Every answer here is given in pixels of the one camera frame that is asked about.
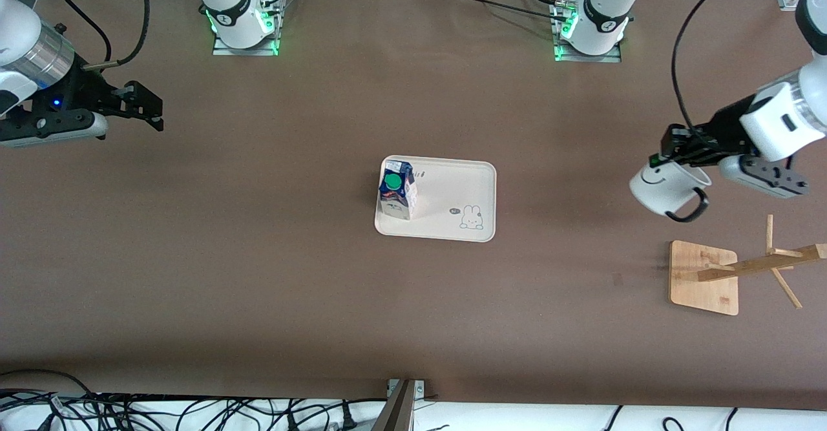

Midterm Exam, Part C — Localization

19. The white smiley face cup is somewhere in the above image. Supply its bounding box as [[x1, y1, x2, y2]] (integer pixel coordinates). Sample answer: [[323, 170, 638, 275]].
[[629, 160, 712, 224]]

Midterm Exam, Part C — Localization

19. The grey aluminium profile beam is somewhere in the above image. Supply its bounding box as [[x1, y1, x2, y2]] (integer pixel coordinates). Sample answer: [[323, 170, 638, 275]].
[[372, 379, 417, 431]]

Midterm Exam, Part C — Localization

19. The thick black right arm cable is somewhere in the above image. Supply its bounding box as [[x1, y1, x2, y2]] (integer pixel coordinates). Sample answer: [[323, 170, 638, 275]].
[[84, 0, 151, 71]]

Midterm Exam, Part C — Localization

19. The wooden cup stand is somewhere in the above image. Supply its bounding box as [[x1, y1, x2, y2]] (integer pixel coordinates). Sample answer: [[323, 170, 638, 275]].
[[669, 215, 827, 317]]

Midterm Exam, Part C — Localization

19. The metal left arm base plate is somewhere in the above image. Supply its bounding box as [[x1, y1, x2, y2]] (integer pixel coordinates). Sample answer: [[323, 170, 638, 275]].
[[552, 1, 623, 63]]

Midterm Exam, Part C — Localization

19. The thin black table cable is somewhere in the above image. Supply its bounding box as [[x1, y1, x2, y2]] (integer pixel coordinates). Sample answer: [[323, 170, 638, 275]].
[[460, 0, 571, 22]]

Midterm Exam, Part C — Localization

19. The black looped floor cable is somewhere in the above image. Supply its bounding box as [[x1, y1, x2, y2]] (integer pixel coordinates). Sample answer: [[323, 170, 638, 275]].
[[0, 368, 99, 412]]

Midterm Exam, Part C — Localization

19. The silver metal corner bracket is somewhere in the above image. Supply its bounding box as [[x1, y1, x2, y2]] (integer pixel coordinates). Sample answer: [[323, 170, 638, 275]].
[[388, 379, 426, 401]]

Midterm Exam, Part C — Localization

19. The blue white milk carton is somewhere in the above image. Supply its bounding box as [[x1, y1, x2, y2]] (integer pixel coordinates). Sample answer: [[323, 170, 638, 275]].
[[378, 160, 418, 220]]

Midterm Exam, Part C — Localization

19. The cream rabbit print tray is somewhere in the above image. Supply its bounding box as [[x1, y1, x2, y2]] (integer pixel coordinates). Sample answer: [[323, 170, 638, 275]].
[[375, 155, 497, 243]]

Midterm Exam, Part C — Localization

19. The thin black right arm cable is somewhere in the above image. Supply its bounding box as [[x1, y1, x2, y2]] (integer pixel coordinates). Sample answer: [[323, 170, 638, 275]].
[[54, 0, 112, 65]]

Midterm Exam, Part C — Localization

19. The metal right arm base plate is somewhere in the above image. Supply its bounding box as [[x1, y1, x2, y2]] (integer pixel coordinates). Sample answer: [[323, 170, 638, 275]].
[[212, 5, 281, 57]]

